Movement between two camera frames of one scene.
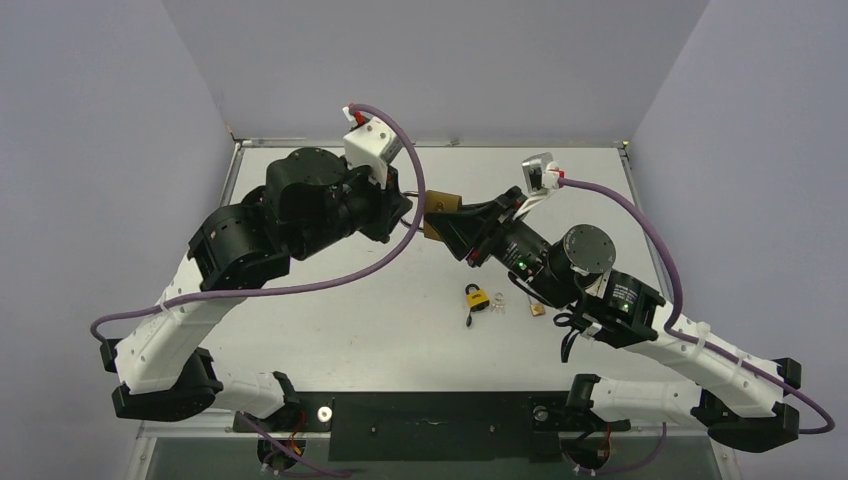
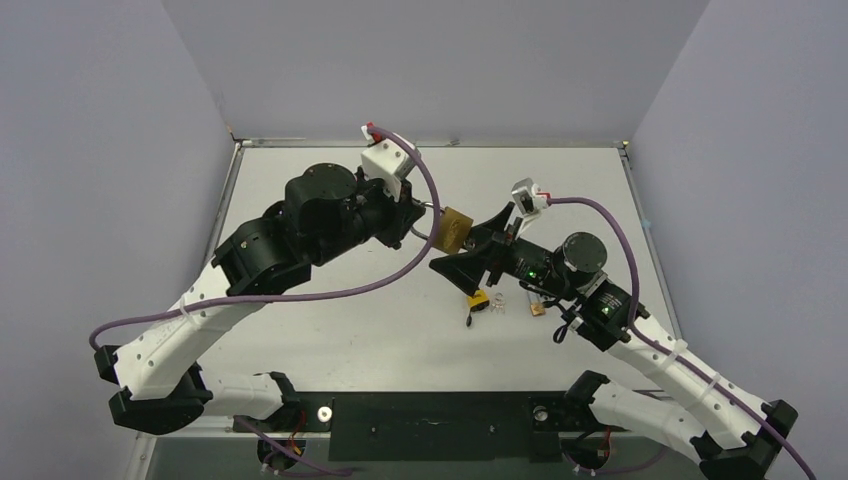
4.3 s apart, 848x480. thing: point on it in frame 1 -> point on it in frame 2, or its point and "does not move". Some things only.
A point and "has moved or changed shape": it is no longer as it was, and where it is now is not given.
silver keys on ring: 499,304 does not move
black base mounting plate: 442,427 does not move
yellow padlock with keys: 477,298 does not move
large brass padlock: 435,201 has moved or changed shape
